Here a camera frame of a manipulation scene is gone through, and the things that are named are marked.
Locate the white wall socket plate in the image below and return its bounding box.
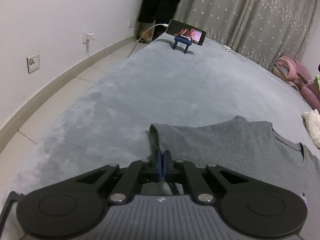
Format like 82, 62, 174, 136
27, 53, 40, 74

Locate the white wall charger plug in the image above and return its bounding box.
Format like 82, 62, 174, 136
82, 33, 95, 44

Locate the grey patterned curtain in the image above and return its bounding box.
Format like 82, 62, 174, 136
175, 0, 319, 69

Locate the white cable by curtain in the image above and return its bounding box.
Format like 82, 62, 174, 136
204, 42, 250, 62

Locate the black hanging garment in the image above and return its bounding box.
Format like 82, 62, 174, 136
138, 0, 180, 24

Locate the cream plush item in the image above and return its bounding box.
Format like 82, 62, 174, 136
302, 109, 320, 148

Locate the smartphone showing video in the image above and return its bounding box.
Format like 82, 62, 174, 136
166, 20, 206, 46

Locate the blue phone stand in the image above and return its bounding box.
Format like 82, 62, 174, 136
171, 36, 192, 54

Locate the pink folded blanket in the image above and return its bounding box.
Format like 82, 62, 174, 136
272, 54, 319, 112

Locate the grey t-shirt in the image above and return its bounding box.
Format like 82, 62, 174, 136
149, 115, 320, 207

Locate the white charging cable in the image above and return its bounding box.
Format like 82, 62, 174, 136
126, 23, 169, 59

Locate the grey-blue bed blanket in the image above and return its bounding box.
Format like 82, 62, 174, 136
12, 35, 319, 193

